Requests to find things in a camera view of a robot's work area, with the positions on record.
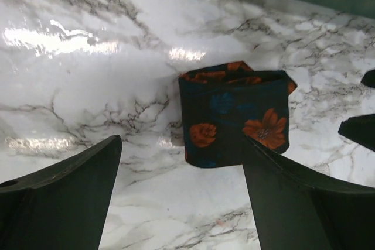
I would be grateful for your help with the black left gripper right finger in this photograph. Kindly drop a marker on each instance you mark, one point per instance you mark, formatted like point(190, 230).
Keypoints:
point(296, 207)

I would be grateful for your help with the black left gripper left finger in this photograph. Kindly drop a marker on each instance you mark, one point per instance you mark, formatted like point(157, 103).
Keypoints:
point(63, 206)

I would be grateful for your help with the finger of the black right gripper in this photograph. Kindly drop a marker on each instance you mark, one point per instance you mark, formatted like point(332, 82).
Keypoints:
point(369, 79)
point(359, 129)

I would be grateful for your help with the dark orange-patterned necktie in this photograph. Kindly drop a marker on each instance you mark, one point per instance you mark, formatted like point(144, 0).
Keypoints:
point(224, 105)

